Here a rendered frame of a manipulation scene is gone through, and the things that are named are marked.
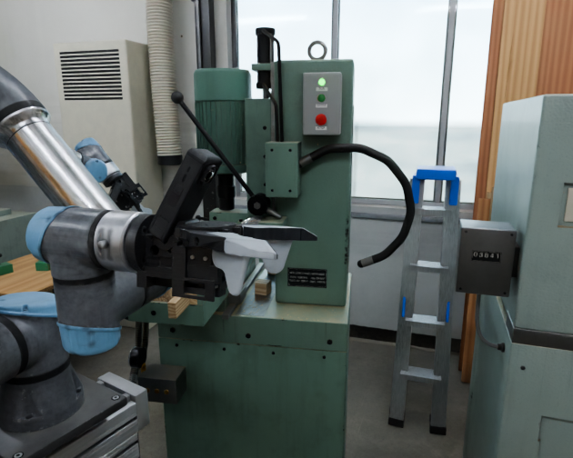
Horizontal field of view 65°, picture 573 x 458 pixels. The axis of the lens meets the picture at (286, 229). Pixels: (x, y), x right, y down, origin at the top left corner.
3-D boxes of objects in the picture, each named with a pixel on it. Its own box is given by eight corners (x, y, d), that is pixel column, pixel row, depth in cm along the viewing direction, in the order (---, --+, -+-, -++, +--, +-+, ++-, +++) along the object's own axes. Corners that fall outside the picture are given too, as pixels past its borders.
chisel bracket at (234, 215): (216, 232, 155) (215, 207, 153) (256, 233, 153) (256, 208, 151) (209, 237, 148) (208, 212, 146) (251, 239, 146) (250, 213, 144)
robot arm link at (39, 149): (-14, 91, 81) (159, 303, 80) (-79, 87, 71) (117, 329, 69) (16, 42, 77) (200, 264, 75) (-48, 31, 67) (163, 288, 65)
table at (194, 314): (181, 253, 180) (180, 239, 178) (256, 257, 175) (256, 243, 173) (94, 319, 121) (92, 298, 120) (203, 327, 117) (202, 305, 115)
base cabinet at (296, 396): (212, 437, 199) (205, 285, 182) (345, 453, 190) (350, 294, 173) (170, 526, 156) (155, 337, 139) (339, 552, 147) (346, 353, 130)
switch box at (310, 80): (305, 134, 128) (306, 74, 124) (340, 134, 127) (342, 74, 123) (302, 134, 122) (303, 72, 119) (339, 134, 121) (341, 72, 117)
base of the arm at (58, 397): (24, 443, 78) (15, 393, 76) (-19, 413, 86) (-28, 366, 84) (100, 399, 90) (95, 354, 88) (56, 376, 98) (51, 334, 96)
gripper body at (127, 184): (149, 195, 158) (127, 167, 157) (132, 204, 151) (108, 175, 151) (139, 206, 163) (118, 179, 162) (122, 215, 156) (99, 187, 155)
